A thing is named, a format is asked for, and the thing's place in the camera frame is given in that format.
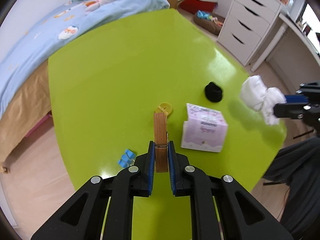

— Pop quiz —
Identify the white sock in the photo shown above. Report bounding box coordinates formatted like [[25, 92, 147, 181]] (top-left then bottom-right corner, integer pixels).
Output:
[[240, 75, 287, 126]]

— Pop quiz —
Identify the black cloth pouch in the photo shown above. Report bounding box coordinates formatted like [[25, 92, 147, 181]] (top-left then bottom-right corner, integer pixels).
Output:
[[204, 82, 223, 103]]

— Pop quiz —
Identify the pink paper box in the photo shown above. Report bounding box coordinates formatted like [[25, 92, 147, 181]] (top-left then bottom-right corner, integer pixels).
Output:
[[181, 103, 228, 153]]

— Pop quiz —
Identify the wooden clothespin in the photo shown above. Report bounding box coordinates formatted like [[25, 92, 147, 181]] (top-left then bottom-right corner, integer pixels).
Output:
[[153, 112, 169, 173]]

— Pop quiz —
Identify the yellow tape measure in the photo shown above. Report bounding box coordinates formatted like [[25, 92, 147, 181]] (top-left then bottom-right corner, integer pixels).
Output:
[[155, 102, 173, 117]]

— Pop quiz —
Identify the white desk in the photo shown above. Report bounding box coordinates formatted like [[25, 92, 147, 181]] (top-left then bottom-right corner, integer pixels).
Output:
[[250, 12, 320, 73]]

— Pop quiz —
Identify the blue binder clip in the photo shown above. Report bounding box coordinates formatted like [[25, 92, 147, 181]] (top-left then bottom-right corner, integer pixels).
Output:
[[118, 149, 136, 168]]

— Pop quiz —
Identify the white drawer cabinet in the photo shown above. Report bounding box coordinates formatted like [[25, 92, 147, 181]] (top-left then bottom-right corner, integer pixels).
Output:
[[217, 0, 281, 66]]

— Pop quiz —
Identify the brown basket with toys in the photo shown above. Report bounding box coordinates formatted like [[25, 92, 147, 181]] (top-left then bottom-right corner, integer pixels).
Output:
[[193, 10, 225, 36]]

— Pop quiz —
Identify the green table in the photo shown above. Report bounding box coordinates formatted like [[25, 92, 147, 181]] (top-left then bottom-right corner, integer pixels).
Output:
[[47, 8, 288, 240]]

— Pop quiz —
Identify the red storage box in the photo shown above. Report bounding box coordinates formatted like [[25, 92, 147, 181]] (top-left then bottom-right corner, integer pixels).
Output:
[[180, 0, 218, 14]]

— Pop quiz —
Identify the bed with blue sheet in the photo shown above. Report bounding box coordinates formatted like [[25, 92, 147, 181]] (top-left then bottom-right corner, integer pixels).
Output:
[[1, 0, 169, 163]]

